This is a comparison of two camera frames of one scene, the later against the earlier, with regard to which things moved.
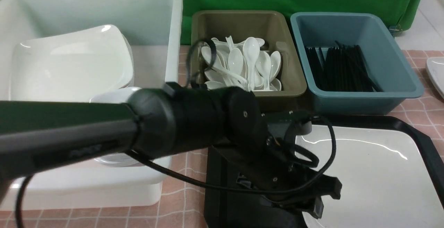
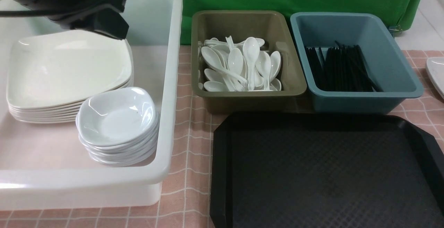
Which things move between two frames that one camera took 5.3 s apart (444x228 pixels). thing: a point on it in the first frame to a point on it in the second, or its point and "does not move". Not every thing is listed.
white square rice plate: [386, 181] to [63, 67]
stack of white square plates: [72, 68] does not move
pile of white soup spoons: [244, 64] does not move
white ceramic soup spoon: [251, 49] does not move
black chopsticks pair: [351, 74] does not move
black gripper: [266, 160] to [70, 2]
